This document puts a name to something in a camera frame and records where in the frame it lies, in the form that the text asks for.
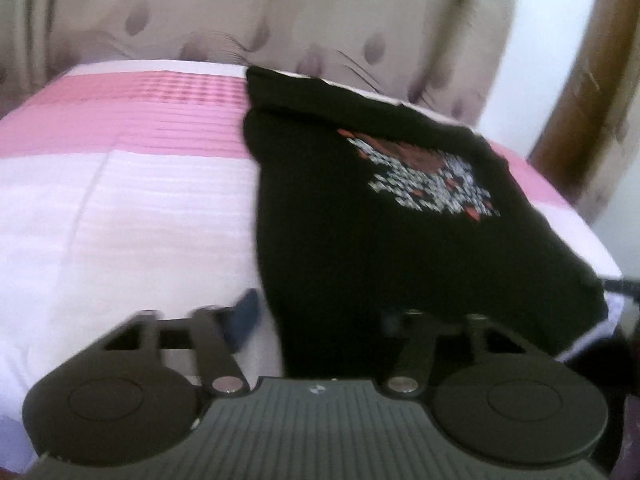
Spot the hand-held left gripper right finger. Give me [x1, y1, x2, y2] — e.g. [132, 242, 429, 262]
[377, 307, 533, 398]

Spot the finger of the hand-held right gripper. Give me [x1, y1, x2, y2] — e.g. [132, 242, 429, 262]
[601, 276, 640, 302]

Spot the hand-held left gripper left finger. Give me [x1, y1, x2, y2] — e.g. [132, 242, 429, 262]
[100, 287, 263, 397]

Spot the black printed t-shirt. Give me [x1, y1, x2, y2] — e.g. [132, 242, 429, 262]
[242, 64, 610, 380]

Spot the pink and white checked bedsheet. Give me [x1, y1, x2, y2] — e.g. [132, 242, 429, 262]
[0, 59, 626, 476]

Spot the brown wooden door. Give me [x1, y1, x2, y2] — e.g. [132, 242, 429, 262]
[527, 0, 640, 206]

